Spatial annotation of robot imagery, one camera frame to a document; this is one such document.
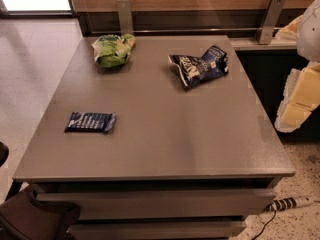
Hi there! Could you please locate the green chip bag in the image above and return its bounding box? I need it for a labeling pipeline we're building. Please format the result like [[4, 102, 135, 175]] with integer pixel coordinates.
[[92, 34, 136, 68]]

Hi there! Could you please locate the black power cable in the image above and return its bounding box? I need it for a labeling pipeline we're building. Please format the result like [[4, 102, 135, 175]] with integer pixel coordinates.
[[251, 209, 278, 240]]

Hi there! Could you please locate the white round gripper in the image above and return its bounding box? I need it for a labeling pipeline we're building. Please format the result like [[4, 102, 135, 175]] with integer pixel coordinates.
[[274, 0, 320, 133]]

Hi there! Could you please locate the right metal wall bracket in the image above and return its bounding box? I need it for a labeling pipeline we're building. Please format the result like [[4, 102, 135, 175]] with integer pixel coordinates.
[[256, 0, 286, 45]]

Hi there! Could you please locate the metal wall bracket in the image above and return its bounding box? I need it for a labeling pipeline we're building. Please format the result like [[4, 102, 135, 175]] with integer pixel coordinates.
[[256, 0, 286, 45], [116, 0, 134, 35]]

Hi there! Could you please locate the white power strip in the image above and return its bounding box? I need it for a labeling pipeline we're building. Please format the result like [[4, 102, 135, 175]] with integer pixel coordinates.
[[264, 196, 315, 212]]

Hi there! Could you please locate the dark brown chair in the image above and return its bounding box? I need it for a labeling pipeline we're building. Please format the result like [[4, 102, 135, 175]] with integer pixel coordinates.
[[0, 141, 82, 240]]

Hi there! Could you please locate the grey drawer cabinet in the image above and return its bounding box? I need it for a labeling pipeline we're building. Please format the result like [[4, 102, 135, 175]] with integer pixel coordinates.
[[14, 36, 295, 240]]

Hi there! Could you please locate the dark blue rxbar wrapper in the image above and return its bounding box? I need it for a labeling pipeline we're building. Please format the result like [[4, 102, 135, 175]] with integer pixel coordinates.
[[65, 112, 116, 133]]

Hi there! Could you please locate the left metal wall bracket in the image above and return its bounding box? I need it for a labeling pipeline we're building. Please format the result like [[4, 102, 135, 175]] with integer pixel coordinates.
[[116, 0, 134, 35]]

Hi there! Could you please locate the dark blue chip bag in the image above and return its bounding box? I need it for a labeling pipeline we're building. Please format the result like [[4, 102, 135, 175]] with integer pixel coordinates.
[[168, 45, 228, 89]]

